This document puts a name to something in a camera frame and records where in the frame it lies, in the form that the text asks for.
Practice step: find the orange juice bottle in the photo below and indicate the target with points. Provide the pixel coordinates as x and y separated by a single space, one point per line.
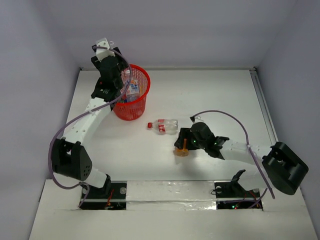
180 148

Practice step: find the white orange label bottle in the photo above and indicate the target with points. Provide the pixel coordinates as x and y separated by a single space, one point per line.
133 91

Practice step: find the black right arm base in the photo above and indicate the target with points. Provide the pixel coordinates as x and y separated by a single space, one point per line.
230 195

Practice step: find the aluminium rail on right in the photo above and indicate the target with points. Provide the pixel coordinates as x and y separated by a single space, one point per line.
264 107

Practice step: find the red mesh plastic bin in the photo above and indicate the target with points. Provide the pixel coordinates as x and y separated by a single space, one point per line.
130 111

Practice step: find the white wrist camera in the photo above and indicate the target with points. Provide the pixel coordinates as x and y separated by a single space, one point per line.
195 119
102 49

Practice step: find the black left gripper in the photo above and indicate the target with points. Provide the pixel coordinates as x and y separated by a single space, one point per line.
119 64

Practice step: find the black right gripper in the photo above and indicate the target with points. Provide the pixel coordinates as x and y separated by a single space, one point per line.
185 133

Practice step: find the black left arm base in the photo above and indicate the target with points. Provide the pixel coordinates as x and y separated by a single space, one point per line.
114 200

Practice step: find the red label cola bottle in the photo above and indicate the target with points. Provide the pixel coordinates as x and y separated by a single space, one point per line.
164 126

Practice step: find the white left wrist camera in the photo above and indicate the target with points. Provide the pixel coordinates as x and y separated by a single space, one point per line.
102 49

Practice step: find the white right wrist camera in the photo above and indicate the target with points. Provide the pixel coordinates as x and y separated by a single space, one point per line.
195 119

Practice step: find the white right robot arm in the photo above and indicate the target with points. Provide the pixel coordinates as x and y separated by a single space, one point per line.
278 167

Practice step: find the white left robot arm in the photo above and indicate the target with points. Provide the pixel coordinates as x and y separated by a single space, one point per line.
67 154

